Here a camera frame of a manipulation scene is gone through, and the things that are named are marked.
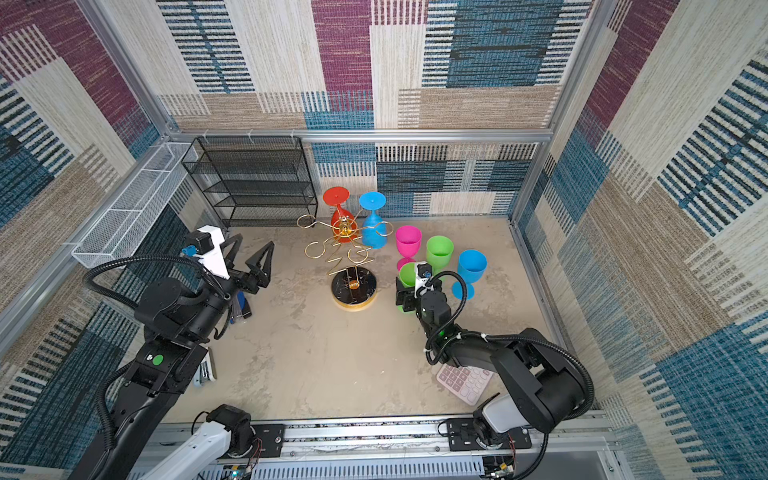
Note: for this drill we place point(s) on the magenta plastic wine glass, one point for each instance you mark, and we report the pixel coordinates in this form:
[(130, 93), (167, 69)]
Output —
[(408, 242)]

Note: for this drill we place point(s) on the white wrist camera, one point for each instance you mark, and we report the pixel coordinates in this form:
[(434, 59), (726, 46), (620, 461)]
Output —
[(423, 274), (204, 246)]

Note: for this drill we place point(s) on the pink calculator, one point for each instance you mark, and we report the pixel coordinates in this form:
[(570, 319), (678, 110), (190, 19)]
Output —
[(466, 383)]

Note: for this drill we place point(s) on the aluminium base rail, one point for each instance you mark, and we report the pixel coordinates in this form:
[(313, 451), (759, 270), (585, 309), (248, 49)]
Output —
[(393, 447)]

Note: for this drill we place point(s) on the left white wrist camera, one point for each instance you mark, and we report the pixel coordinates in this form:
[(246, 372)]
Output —
[(204, 246)]

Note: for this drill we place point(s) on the blue plastic wine glass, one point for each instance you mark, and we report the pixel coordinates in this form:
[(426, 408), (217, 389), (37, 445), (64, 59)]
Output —
[(374, 230), (472, 264)]

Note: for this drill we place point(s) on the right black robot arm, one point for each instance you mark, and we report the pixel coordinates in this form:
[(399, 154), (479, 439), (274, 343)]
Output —
[(545, 383)]

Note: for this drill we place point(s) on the red plastic wine glass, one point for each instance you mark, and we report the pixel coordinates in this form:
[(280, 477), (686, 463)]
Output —
[(343, 223)]

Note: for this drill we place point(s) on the green plastic wine glass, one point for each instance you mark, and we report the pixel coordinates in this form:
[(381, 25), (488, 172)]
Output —
[(408, 275), (439, 251)]

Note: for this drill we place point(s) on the gold wire wine glass rack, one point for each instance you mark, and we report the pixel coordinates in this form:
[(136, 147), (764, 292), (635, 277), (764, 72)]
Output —
[(353, 285)]

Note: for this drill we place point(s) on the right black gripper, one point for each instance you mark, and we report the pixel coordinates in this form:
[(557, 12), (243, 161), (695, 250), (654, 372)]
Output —
[(405, 296)]

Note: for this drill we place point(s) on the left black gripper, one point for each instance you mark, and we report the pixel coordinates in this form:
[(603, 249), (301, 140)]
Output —
[(254, 278)]

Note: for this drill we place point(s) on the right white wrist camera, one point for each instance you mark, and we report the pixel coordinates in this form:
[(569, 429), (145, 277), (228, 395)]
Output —
[(423, 274)]

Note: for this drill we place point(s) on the white wire mesh basket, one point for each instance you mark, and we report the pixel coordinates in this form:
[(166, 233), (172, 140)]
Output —
[(120, 230)]

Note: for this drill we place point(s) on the black mesh shelf rack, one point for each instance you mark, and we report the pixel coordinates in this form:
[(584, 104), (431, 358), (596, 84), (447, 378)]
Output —
[(253, 181)]

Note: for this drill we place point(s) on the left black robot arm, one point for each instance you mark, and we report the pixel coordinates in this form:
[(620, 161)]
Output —
[(179, 323)]

